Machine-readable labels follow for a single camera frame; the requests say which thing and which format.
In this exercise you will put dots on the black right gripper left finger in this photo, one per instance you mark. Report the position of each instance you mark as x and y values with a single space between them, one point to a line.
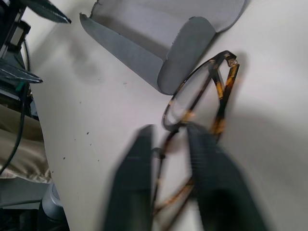
131 187

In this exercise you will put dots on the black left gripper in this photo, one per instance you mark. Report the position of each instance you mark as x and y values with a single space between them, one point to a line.
12 33

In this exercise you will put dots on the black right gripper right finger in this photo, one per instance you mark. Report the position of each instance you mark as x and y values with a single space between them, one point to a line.
216 187

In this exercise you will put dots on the tortoiseshell glasses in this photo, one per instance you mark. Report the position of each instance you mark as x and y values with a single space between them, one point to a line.
229 83

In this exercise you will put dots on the grey open glasses case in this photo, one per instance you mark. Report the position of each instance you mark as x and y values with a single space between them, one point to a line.
134 48

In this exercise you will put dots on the silver robot torso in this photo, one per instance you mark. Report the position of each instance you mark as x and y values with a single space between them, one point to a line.
51 199

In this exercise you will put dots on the beige cloth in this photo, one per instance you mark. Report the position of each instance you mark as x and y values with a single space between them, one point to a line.
21 149

